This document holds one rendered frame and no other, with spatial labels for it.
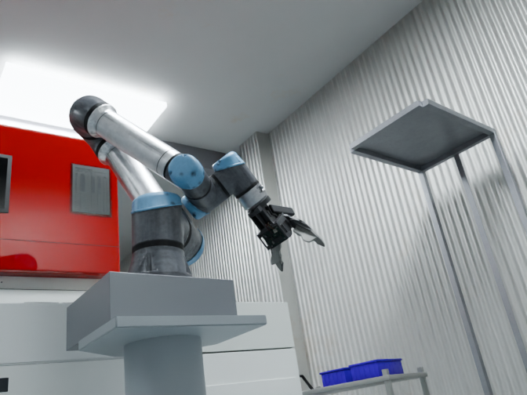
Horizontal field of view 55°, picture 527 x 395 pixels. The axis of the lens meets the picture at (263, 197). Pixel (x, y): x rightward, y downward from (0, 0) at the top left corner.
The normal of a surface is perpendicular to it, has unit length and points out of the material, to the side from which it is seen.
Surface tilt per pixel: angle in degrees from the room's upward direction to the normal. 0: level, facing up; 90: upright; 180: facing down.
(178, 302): 90
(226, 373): 90
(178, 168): 89
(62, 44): 180
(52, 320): 90
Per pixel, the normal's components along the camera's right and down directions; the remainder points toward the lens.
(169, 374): 0.28, -0.43
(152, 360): -0.11, -0.39
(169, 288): 0.57, -0.40
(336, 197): -0.81, -0.13
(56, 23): 0.14, 0.90
